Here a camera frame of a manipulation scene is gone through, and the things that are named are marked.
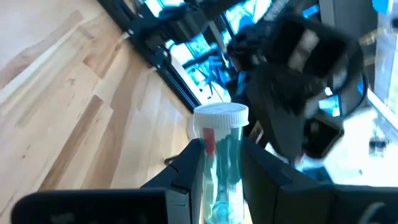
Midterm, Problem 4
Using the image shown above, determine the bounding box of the green translucent medicine bottle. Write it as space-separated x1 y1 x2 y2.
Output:
193 102 250 224

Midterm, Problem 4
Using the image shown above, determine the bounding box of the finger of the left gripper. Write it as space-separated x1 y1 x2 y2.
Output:
247 86 313 165
305 119 345 160

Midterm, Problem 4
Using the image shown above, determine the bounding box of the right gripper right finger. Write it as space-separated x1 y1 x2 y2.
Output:
242 138 336 224

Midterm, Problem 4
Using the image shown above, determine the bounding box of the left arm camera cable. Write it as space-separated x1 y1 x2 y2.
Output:
337 70 370 118

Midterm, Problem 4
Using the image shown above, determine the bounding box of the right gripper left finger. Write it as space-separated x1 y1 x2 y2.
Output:
140 138 205 224

